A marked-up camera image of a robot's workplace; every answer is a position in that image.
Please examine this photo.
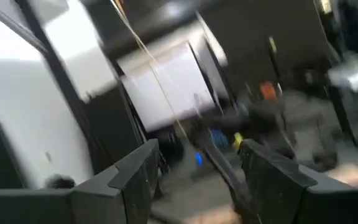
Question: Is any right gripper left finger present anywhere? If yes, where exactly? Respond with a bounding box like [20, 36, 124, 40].
[0, 138, 162, 224]

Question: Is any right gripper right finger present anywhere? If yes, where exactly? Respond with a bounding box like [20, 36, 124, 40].
[239, 138, 358, 224]

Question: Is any white board panel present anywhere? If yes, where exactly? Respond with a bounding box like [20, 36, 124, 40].
[118, 42, 219, 132]

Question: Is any orange red block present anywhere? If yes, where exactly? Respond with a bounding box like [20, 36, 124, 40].
[259, 80, 278, 101]

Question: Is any black metal table frame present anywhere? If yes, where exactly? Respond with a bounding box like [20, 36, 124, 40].
[12, 0, 254, 218]

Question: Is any yellow cable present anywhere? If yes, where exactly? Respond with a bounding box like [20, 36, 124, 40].
[109, 0, 193, 142]

